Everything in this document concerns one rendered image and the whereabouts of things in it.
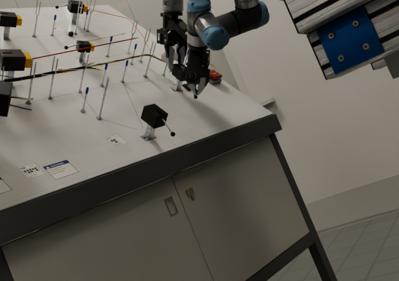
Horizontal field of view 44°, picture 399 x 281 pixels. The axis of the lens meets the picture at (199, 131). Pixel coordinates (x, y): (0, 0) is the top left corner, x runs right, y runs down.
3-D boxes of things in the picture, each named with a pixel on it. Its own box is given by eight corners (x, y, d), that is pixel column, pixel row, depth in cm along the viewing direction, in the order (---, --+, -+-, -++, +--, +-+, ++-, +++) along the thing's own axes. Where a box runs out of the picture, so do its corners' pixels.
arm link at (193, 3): (192, 9, 149) (182, -4, 155) (192, 40, 156) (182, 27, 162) (217, 4, 151) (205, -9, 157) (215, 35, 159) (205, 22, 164)
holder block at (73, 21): (51, 18, 205) (54, -3, 201) (78, 21, 211) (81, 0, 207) (54, 23, 202) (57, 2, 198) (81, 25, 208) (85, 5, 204)
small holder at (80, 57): (60, 56, 179) (63, 38, 175) (84, 57, 184) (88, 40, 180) (63, 62, 176) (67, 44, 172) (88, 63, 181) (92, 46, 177)
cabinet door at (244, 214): (311, 231, 187) (270, 135, 190) (223, 299, 147) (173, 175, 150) (306, 232, 189) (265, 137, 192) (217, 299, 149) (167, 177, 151)
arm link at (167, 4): (187, -1, 179) (170, -1, 174) (187, 12, 180) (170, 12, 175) (174, 0, 185) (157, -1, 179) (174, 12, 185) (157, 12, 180)
